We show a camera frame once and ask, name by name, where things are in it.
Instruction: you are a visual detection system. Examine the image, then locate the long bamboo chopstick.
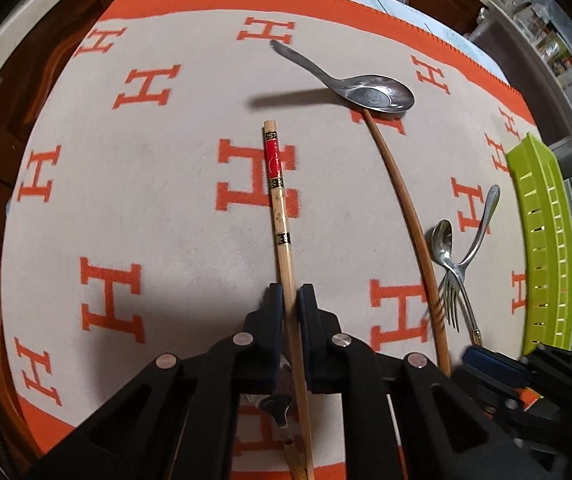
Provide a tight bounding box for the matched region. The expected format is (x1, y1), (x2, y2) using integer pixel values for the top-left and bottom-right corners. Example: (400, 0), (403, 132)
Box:
(363, 110), (452, 377)

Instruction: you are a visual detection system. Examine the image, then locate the cluttered storage shelf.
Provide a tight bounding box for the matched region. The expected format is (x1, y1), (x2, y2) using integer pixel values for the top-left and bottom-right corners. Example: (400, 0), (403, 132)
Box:
(466, 0), (572, 166)

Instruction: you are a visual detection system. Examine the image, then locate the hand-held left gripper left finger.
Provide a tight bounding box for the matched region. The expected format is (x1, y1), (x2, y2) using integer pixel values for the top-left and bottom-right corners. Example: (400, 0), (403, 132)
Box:
(26, 283), (287, 480)

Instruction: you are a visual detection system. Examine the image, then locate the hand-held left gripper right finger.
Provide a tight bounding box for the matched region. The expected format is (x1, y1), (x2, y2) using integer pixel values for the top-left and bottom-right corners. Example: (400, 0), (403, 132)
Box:
(298, 284), (551, 480)

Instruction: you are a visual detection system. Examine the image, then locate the plain wooden chopstick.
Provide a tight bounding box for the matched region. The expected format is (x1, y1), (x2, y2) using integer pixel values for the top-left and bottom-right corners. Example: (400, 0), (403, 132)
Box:
(285, 439), (309, 480)

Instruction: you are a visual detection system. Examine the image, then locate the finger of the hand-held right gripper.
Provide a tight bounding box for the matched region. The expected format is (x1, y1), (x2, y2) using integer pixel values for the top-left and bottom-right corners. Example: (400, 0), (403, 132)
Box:
(462, 346), (530, 386)
(452, 367), (522, 420)

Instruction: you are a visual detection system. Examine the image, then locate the large metal soup spoon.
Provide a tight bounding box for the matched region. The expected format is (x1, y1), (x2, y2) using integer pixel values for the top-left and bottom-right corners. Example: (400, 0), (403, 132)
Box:
(271, 40), (415, 114)

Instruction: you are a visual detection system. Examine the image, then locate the orange printed blanket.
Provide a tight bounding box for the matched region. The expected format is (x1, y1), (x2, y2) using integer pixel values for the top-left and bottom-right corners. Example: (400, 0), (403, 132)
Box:
(0, 0), (539, 474)

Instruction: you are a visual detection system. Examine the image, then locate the metal fork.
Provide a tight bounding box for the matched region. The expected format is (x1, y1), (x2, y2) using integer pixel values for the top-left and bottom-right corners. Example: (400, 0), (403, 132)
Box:
(443, 184), (501, 333)

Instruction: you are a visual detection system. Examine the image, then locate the bamboo chopstick red patterned end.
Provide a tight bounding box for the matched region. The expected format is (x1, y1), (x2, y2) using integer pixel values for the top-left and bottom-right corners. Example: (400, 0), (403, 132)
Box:
(263, 119), (315, 480)

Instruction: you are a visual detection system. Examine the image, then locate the light patterned tablecloth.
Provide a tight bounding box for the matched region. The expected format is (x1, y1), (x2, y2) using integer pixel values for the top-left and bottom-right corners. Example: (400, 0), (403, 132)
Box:
(158, 0), (511, 86)

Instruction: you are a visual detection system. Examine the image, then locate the green plastic basket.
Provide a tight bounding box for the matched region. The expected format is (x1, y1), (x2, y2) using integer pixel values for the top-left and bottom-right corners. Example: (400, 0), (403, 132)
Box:
(504, 131), (572, 356)

